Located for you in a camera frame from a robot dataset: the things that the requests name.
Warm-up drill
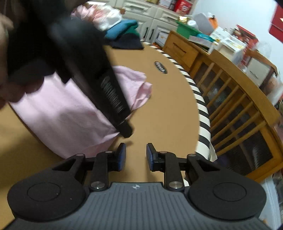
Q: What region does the grey package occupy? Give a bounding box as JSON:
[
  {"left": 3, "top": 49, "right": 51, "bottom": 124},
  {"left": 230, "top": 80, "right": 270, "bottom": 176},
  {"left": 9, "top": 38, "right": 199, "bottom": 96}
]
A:
[{"left": 195, "top": 13, "right": 213, "bottom": 30}]

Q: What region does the white garment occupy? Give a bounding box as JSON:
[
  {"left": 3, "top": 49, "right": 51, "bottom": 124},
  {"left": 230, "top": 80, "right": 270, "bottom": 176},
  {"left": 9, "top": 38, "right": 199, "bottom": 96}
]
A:
[{"left": 95, "top": 5, "right": 123, "bottom": 31}]

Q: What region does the red wall hanging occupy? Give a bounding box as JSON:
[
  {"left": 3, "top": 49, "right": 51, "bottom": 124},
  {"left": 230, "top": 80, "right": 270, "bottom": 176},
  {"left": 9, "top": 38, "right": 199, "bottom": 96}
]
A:
[{"left": 268, "top": 3, "right": 283, "bottom": 43}]

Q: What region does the white desk calendar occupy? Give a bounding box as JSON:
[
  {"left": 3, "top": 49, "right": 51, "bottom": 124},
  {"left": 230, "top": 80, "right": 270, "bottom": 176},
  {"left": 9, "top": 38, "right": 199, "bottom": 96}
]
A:
[{"left": 210, "top": 27, "right": 230, "bottom": 41}]

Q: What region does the red snack box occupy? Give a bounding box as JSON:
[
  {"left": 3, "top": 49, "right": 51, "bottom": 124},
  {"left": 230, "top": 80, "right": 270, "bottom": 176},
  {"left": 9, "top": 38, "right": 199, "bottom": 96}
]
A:
[{"left": 234, "top": 24, "right": 259, "bottom": 47}]

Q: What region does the white milk carton box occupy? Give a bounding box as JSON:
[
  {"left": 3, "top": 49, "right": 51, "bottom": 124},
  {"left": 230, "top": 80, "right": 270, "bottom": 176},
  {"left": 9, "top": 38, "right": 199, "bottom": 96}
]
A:
[{"left": 219, "top": 38, "right": 246, "bottom": 62}]

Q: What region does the pile of crumpled clothes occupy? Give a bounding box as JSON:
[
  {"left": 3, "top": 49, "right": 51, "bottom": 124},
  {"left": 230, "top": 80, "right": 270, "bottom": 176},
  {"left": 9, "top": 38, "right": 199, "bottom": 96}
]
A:
[{"left": 71, "top": 4, "right": 106, "bottom": 25}]

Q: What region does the white shopping bag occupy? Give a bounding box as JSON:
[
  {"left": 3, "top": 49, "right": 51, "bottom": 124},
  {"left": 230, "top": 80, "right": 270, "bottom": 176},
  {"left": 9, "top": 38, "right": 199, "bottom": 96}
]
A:
[{"left": 245, "top": 56, "right": 277, "bottom": 88}]

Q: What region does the white cabinet unit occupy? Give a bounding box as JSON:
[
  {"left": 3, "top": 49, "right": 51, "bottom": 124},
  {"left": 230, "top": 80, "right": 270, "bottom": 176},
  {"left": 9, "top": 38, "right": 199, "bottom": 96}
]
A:
[{"left": 88, "top": 0, "right": 184, "bottom": 48}]

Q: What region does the pink printed t-shirt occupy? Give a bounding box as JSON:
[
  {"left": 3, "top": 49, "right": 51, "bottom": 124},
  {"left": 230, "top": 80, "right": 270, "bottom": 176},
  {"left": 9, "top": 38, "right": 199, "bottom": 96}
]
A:
[{"left": 10, "top": 65, "right": 153, "bottom": 160}]

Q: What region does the green plastic basket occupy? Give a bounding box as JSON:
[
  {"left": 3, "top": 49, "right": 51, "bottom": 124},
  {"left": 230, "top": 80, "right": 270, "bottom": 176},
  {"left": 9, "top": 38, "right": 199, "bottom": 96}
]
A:
[{"left": 176, "top": 19, "right": 199, "bottom": 39}]

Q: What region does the wooden spindle chair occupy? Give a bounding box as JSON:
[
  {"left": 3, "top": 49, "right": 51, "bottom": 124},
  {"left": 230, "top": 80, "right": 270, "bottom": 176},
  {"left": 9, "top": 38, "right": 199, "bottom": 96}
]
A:
[{"left": 195, "top": 50, "right": 281, "bottom": 177}]

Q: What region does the white plastic storage box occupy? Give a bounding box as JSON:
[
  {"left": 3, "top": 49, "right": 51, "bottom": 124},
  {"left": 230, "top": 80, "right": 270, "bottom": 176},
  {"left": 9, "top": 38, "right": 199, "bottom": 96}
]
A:
[{"left": 156, "top": 31, "right": 169, "bottom": 47}]

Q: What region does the person's left hand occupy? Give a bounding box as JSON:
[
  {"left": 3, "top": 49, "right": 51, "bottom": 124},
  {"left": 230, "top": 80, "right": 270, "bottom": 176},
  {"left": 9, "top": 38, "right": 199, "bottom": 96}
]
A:
[{"left": 0, "top": 13, "right": 45, "bottom": 109}]

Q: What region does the red gift box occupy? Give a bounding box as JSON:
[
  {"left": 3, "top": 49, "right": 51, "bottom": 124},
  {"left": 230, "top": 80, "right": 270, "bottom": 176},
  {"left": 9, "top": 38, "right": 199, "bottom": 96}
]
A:
[{"left": 174, "top": 0, "right": 196, "bottom": 15}]

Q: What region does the grey flat box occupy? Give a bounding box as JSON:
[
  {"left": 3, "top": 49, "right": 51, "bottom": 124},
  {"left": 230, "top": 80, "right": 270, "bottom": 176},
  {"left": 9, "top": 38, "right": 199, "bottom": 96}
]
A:
[{"left": 189, "top": 35, "right": 214, "bottom": 48}]

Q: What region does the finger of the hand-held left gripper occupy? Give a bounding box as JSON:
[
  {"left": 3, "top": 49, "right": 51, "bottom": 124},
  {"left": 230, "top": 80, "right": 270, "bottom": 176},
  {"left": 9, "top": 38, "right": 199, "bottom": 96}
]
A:
[{"left": 117, "top": 119, "right": 134, "bottom": 139}]

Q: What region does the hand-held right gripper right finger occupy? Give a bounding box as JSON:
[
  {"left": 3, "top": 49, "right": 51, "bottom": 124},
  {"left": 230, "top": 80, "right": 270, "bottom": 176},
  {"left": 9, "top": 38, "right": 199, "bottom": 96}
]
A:
[{"left": 146, "top": 143, "right": 219, "bottom": 191}]

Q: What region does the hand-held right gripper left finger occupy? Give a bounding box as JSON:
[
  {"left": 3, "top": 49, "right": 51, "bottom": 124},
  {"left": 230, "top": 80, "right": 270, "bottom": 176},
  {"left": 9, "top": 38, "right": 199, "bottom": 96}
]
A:
[{"left": 52, "top": 143, "right": 127, "bottom": 191}]

